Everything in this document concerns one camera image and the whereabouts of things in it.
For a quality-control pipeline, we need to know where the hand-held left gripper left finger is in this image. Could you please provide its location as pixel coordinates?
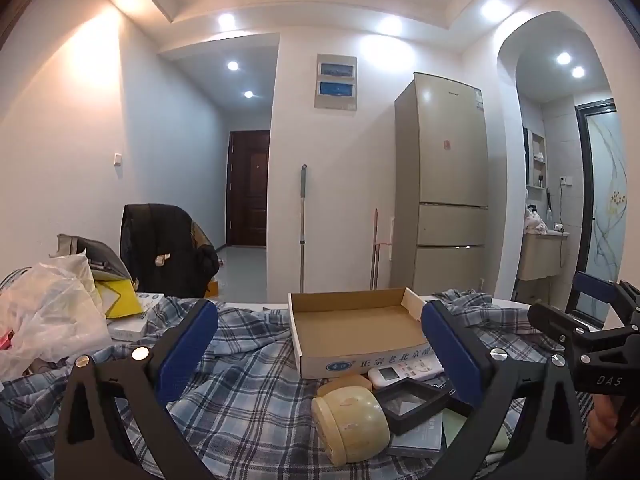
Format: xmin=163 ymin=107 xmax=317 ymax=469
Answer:
xmin=54 ymin=299 xmax=221 ymax=480

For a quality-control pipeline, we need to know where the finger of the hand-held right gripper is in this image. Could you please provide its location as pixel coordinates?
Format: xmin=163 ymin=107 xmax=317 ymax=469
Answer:
xmin=572 ymin=271 xmax=640 ymax=332
xmin=527 ymin=301 xmax=602 ymax=357

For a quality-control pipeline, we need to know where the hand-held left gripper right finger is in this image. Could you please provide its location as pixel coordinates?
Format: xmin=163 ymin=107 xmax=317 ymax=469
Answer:
xmin=420 ymin=300 xmax=588 ymax=480

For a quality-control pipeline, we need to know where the white remote control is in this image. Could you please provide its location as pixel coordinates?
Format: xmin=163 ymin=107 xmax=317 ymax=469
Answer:
xmin=367 ymin=360 xmax=445 ymax=389

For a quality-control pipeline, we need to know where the black framed display case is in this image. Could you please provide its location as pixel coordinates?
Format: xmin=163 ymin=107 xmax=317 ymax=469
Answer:
xmin=372 ymin=379 xmax=452 ymax=436

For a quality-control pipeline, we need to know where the green sticky note pad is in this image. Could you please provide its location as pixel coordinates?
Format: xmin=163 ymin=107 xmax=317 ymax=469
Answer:
xmin=442 ymin=407 xmax=511 ymax=454

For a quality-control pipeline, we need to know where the light blue box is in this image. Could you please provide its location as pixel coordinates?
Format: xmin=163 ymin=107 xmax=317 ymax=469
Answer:
xmin=387 ymin=410 xmax=446 ymax=457

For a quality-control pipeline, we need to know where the shallow cardboard box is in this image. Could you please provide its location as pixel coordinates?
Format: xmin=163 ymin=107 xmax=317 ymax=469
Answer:
xmin=287 ymin=287 xmax=446 ymax=380

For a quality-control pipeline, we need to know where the beige round wooden jar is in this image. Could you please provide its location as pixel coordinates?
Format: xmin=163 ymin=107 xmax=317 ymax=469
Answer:
xmin=311 ymin=382 xmax=391 ymax=464

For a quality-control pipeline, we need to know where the person's right hand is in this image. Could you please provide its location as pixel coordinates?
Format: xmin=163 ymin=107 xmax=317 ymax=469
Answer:
xmin=586 ymin=394 xmax=623 ymax=450

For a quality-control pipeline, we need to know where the beige vanity cabinet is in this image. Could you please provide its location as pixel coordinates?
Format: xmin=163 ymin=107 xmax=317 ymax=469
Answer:
xmin=517 ymin=232 xmax=569 ymax=282

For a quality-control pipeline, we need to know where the white box blue print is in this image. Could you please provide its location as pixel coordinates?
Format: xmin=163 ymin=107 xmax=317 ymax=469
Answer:
xmin=107 ymin=292 xmax=166 ymax=341

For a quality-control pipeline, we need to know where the blue plaid shirt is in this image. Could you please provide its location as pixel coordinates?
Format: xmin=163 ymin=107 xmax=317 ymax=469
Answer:
xmin=0 ymin=287 xmax=601 ymax=480

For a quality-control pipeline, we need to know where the yellow box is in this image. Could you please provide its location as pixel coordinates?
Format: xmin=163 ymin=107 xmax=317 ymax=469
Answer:
xmin=97 ymin=279 xmax=146 ymax=320

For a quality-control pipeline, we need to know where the pink plastic bag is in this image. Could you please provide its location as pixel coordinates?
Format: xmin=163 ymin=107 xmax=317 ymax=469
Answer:
xmin=524 ymin=207 xmax=549 ymax=235

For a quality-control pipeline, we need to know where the frosted glass door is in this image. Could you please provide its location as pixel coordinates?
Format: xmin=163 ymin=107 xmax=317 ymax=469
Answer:
xmin=565 ymin=100 xmax=632 ymax=331

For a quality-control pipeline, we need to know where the black jacket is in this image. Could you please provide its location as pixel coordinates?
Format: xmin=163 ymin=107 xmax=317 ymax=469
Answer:
xmin=121 ymin=203 xmax=221 ymax=298

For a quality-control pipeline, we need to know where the grey bag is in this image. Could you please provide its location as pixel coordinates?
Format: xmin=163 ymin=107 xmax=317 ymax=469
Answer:
xmin=56 ymin=233 xmax=133 ymax=281

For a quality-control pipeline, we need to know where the pink dustpan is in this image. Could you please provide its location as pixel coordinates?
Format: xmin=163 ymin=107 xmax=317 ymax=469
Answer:
xmin=374 ymin=241 xmax=392 ymax=291

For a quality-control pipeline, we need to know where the pink broom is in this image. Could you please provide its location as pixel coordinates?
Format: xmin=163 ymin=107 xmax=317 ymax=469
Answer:
xmin=370 ymin=207 xmax=382 ymax=291

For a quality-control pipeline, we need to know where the white plastic bag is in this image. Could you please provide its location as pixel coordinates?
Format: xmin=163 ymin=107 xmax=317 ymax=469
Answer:
xmin=0 ymin=255 xmax=113 ymax=381

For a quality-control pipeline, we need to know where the grey mop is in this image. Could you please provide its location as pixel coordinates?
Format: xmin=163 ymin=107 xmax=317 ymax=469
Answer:
xmin=298 ymin=164 xmax=309 ymax=293

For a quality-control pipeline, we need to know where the beige refrigerator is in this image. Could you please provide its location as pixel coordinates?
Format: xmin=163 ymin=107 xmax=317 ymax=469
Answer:
xmin=390 ymin=72 xmax=490 ymax=296

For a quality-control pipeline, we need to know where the dark wooden door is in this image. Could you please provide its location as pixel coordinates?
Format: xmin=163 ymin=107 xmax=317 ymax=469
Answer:
xmin=226 ymin=130 xmax=271 ymax=248

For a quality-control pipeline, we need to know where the wall mirror cabinet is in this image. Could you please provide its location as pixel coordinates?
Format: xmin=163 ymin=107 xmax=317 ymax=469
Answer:
xmin=522 ymin=127 xmax=549 ymax=190

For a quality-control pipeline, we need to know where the grey electrical wall panel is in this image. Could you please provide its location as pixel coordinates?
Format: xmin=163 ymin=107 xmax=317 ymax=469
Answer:
xmin=315 ymin=53 xmax=358 ymax=111

